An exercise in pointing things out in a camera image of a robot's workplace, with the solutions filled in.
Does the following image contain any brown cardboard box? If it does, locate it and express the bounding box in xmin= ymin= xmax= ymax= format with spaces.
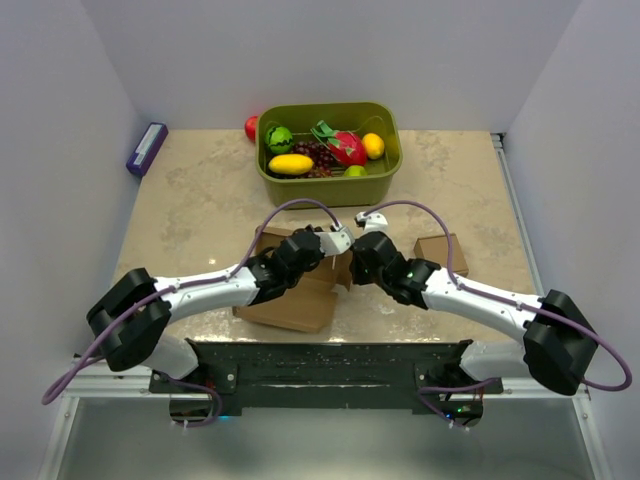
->
xmin=233 ymin=226 xmax=352 ymax=333

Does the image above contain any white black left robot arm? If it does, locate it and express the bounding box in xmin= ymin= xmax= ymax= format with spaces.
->
xmin=86 ymin=227 xmax=325 ymax=392

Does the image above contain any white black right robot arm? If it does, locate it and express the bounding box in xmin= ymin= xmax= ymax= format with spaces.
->
xmin=350 ymin=232 xmax=597 ymax=396

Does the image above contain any small folded cardboard box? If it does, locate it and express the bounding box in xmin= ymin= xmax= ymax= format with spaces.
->
xmin=414 ymin=233 xmax=469 ymax=277

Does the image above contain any purple white rectangular box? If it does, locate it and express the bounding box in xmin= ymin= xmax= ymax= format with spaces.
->
xmin=126 ymin=122 xmax=169 ymax=178

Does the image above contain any green toy lime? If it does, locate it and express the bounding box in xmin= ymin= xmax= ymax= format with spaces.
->
xmin=343 ymin=165 xmax=368 ymax=177

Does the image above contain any purple toy grapes bunch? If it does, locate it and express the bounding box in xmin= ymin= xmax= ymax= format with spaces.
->
xmin=292 ymin=141 xmax=335 ymax=178

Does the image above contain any pink toy dragon fruit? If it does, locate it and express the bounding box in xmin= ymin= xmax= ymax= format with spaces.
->
xmin=311 ymin=120 xmax=368 ymax=167

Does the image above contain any yellow toy lemon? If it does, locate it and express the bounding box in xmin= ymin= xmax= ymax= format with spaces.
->
xmin=362 ymin=133 xmax=385 ymax=160

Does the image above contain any yellow toy mango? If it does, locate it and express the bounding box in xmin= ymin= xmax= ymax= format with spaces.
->
xmin=268 ymin=154 xmax=314 ymax=176

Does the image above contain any green plastic basket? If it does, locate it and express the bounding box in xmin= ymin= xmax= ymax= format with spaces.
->
xmin=255 ymin=102 xmax=402 ymax=207

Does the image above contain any small toy watermelon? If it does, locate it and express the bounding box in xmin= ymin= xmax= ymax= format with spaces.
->
xmin=264 ymin=125 xmax=293 ymax=155

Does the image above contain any red toy apple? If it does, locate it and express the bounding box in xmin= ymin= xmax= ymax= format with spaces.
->
xmin=244 ymin=115 xmax=258 ymax=143

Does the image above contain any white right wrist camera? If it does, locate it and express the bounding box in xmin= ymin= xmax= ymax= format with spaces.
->
xmin=355 ymin=212 xmax=389 ymax=234

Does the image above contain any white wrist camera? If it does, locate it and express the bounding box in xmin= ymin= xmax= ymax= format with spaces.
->
xmin=315 ymin=225 xmax=355 ymax=257
xmin=355 ymin=212 xmax=389 ymax=234

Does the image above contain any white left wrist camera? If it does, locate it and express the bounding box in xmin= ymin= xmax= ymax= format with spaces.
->
xmin=315 ymin=225 xmax=355 ymax=257

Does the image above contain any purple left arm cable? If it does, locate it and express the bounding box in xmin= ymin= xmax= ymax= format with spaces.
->
xmin=40 ymin=197 xmax=344 ymax=406

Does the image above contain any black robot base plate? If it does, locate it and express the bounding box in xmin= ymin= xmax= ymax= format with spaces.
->
xmin=150 ymin=340 xmax=503 ymax=426

